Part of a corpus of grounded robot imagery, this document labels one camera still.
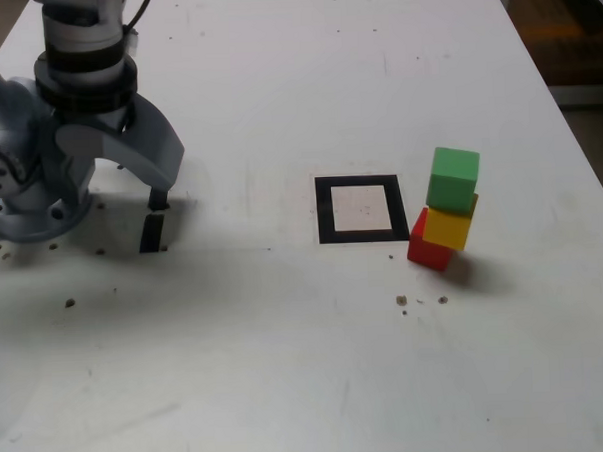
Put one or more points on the black tape strip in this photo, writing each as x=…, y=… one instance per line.
x=152, y=235

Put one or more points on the green cube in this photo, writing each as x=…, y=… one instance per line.
x=452, y=179

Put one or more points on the black tape square outline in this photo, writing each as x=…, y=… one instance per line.
x=325, y=210

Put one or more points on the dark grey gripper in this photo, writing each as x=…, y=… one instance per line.
x=112, y=120

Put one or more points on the red cube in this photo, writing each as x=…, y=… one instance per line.
x=428, y=258

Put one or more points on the yellow cube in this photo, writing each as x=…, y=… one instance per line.
x=447, y=229

